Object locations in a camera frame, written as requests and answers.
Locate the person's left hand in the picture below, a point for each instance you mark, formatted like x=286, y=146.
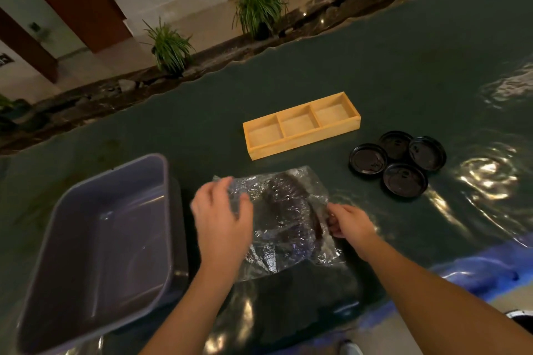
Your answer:
x=220, y=225

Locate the person's right hand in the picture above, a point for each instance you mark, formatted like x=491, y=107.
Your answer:
x=354, y=225

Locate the black lids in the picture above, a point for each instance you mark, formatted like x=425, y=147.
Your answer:
x=291, y=201

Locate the black round lid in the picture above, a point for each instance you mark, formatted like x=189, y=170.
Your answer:
x=428, y=153
x=368, y=159
x=395, y=143
x=404, y=181

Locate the clear plastic bag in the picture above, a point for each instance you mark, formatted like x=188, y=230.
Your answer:
x=287, y=242

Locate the wooden three-compartment tray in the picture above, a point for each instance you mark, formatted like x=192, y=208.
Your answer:
x=291, y=144

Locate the person's left forearm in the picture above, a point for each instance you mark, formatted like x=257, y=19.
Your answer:
x=187, y=317

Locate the person's right forearm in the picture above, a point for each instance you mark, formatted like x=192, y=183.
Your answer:
x=437, y=300

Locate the person's grey shoe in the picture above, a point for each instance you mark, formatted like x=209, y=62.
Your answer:
x=351, y=348

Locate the grey-purple plastic bin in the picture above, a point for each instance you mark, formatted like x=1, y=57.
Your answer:
x=104, y=242

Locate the blue table edge strip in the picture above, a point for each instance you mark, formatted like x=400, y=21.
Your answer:
x=479, y=271

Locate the dark green table cover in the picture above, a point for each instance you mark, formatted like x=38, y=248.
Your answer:
x=416, y=76

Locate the dark stone planter bed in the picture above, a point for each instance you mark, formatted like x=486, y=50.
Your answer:
x=104, y=105

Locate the small grey stone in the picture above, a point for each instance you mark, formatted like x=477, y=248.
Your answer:
x=127, y=85

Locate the potted green grass plant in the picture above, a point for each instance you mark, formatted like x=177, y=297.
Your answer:
x=260, y=7
x=168, y=49

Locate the round dark waste bin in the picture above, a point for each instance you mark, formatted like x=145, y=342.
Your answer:
x=522, y=323

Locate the large-leaf dark green plant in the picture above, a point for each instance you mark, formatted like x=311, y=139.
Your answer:
x=16, y=111

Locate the dark brown door frame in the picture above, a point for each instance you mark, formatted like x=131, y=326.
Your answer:
x=29, y=47

